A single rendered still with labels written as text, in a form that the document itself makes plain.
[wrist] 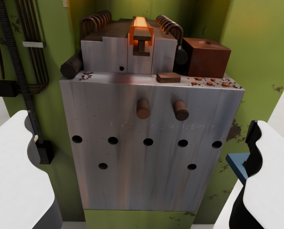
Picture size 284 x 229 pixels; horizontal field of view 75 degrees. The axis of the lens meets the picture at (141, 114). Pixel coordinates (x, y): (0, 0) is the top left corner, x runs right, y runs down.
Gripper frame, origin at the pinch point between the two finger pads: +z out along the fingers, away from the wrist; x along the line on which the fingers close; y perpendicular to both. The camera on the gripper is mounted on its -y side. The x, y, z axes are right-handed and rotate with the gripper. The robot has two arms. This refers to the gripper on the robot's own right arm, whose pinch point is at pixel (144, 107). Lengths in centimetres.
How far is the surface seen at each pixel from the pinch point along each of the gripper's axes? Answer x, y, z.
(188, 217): 20, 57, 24
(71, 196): -29, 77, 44
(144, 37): 0.5, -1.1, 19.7
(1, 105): -143, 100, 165
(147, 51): 1.1, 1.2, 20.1
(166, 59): 6.2, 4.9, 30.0
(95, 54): -9.3, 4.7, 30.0
